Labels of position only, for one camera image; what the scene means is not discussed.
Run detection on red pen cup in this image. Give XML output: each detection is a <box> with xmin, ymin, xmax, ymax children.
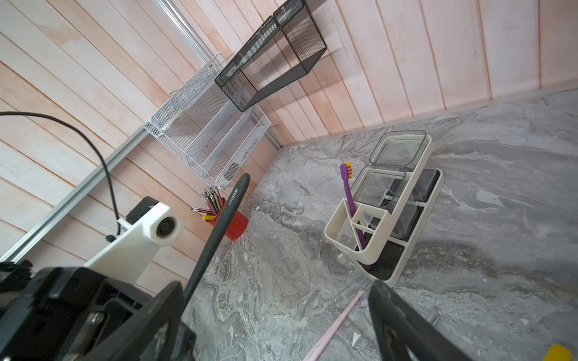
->
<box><xmin>225</xmin><ymin>211</ymin><xmax>248</xmax><ymax>242</ymax></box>

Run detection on left aluminium wall rail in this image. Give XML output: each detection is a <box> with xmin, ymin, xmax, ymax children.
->
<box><xmin>1</xmin><ymin>128</ymin><xmax>148</xmax><ymax>263</ymax></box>

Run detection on horizontal aluminium wall rail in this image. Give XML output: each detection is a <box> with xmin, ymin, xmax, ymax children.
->
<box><xmin>155</xmin><ymin>0</ymin><xmax>214</xmax><ymax>63</ymax></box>

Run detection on pens in red cup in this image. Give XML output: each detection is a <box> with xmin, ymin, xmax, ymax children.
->
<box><xmin>191</xmin><ymin>186</ymin><xmax>225</xmax><ymax>222</ymax></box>

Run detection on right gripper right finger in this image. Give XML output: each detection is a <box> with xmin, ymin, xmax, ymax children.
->
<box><xmin>368</xmin><ymin>281</ymin><xmax>470</xmax><ymax>360</ymax></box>

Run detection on yellow toothbrush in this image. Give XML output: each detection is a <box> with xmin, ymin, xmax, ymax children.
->
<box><xmin>543</xmin><ymin>344</ymin><xmax>573</xmax><ymax>361</ymax></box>

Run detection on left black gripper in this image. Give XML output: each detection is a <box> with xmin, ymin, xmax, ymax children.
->
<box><xmin>0</xmin><ymin>265</ymin><xmax>197</xmax><ymax>361</ymax></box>

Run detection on black wire mesh basket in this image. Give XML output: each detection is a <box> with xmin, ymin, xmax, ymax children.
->
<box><xmin>215</xmin><ymin>1</ymin><xmax>328</xmax><ymax>111</ymax></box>

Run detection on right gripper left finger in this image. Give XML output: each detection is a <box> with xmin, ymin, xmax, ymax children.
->
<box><xmin>82</xmin><ymin>281</ymin><xmax>185</xmax><ymax>360</ymax></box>

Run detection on black toothbrush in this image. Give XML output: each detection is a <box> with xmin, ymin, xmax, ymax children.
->
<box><xmin>184</xmin><ymin>173</ymin><xmax>251</xmax><ymax>305</ymax></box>

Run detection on pink toothbrush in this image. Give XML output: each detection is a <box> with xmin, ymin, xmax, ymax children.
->
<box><xmin>303</xmin><ymin>290</ymin><xmax>365</xmax><ymax>361</ymax></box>

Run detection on white wire mesh shelf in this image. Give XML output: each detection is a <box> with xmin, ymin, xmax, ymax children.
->
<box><xmin>144</xmin><ymin>54</ymin><xmax>271</xmax><ymax>189</ymax></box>

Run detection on purple toothbrush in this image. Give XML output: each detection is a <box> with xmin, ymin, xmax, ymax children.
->
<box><xmin>340</xmin><ymin>162</ymin><xmax>367</xmax><ymax>250</ymax></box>

